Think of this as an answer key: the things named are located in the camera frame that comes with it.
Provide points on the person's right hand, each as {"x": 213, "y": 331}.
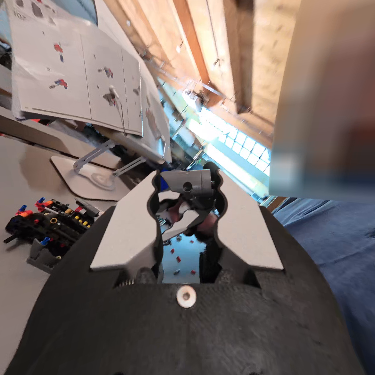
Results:
{"x": 209, "y": 224}

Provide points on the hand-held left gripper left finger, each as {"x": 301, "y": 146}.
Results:
{"x": 129, "y": 231}

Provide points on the partly built lego car model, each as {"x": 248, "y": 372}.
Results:
{"x": 52, "y": 225}

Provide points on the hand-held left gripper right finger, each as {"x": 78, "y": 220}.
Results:
{"x": 249, "y": 234}

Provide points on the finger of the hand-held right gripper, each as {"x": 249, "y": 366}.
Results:
{"x": 181, "y": 221}

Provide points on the small lego subassembly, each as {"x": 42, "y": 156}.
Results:
{"x": 187, "y": 183}

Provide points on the lego instruction manual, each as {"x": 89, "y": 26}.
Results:
{"x": 73, "y": 73}

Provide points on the white book stand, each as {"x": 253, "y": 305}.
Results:
{"x": 88, "y": 175}

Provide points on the person's blue sweater torso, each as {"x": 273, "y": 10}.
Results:
{"x": 337, "y": 263}

